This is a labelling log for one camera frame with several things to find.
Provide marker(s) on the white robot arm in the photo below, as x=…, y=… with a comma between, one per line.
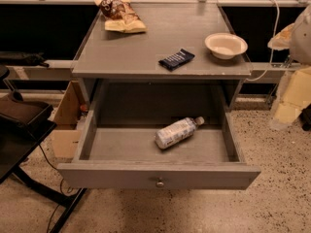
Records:
x=294, y=92

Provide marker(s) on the grey open top drawer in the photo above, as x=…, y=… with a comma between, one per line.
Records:
x=128, y=158

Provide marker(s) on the grey cabinet with counter top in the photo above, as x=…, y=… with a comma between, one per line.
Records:
x=172, y=26

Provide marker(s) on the round metal drawer knob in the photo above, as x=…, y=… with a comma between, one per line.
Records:
x=159, y=183

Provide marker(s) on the dark blue snack packet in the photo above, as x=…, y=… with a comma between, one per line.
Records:
x=176, y=60

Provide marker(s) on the white bowl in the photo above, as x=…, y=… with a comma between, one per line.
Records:
x=225, y=45

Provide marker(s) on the cardboard box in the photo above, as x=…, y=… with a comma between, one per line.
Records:
x=66, y=135

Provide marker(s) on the chip bag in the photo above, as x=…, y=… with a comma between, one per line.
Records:
x=120, y=16

